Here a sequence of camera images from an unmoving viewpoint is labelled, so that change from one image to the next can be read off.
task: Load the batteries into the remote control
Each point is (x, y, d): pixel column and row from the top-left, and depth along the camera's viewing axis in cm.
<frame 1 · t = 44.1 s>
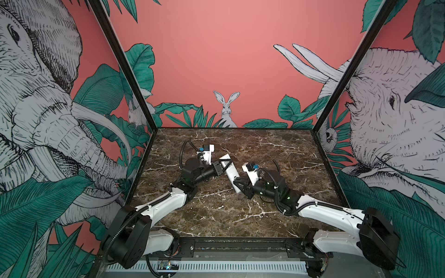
left hand: (232, 160, 74), fingers closed
right hand: (234, 180, 74), fingers closed
white remote control: (230, 170, 77), point 22 cm above the table

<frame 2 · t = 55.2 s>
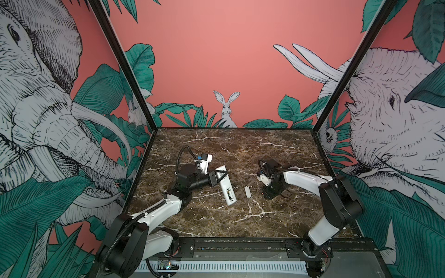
left hand: (226, 172, 76), fingers closed
right hand: (265, 193, 89), fingers open
white remote control: (226, 186, 79), point 15 cm above the table
white battery cover: (247, 191, 92), on the table

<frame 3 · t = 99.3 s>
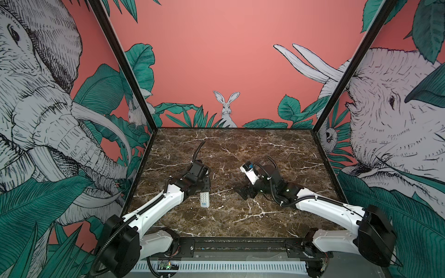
left hand: (207, 181, 84), fingers open
right hand: (238, 181, 77), fingers open
white remote control: (204, 199, 83), point 7 cm above the table
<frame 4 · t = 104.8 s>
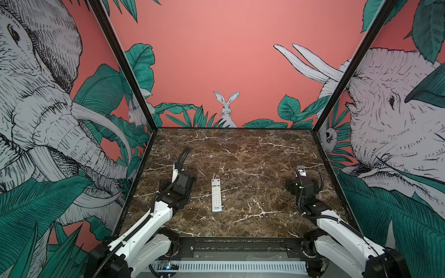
left hand: (173, 178, 81), fingers open
right hand: (299, 175, 85), fingers open
white remote control: (216, 194, 90), point 2 cm above the table
